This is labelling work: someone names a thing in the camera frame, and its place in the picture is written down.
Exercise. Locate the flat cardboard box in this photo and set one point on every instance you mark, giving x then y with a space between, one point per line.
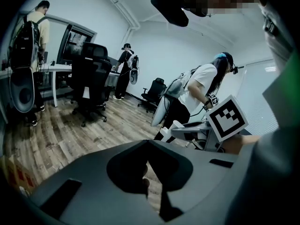
21 174

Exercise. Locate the black office chair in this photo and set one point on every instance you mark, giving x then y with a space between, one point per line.
91 74
155 88

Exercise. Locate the white ceiling pipe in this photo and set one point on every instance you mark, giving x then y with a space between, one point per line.
129 8

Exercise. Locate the black flat monitor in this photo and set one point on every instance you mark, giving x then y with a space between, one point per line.
72 48

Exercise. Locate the white desk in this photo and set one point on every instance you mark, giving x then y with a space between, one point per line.
58 67

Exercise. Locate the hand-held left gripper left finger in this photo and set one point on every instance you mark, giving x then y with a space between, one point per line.
93 172

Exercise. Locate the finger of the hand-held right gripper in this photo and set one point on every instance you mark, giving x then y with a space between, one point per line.
192 130

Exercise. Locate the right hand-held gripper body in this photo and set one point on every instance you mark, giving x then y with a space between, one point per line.
226 118

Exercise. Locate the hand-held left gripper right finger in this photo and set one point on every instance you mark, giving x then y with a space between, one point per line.
206 179

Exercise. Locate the person's right forearm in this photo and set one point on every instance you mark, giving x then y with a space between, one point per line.
243 140

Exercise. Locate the black head-mounted camera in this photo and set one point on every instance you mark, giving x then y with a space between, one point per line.
173 8

